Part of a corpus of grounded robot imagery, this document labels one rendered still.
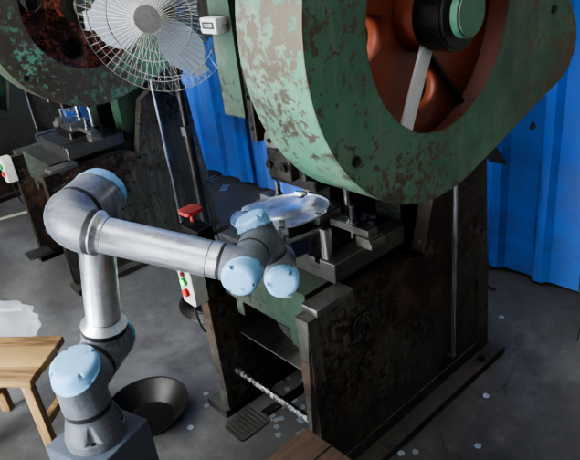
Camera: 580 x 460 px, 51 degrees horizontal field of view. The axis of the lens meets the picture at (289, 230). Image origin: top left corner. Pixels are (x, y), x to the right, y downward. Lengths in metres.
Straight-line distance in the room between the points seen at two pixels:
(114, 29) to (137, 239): 1.31
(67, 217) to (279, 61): 0.52
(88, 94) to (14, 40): 0.36
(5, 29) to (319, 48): 1.79
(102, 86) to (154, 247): 1.70
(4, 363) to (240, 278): 1.27
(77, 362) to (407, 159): 0.89
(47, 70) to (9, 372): 1.23
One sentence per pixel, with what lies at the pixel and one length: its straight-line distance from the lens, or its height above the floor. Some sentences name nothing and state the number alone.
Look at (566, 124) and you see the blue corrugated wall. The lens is 2.56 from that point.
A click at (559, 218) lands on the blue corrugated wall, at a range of 2.71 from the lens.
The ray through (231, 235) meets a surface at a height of 0.78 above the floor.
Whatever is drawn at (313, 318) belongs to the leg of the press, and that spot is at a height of 0.62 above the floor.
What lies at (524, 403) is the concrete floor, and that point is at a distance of 2.26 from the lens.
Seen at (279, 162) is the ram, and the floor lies 0.94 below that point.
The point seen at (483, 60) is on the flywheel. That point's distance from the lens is 1.62.
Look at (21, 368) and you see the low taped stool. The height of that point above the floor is 0.33.
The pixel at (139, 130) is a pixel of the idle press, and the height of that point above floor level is 0.70.
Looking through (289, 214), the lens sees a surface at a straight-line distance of 1.69.
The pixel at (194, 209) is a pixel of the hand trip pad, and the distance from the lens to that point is 1.93.
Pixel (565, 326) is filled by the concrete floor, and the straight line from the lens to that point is 2.64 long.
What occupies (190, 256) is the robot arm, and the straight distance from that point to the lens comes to 1.19.
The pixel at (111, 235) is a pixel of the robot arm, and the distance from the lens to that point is 1.24.
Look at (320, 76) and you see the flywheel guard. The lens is 1.09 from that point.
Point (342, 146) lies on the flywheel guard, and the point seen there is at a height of 1.14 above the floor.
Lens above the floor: 1.52
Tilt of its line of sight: 27 degrees down
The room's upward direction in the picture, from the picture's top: 7 degrees counter-clockwise
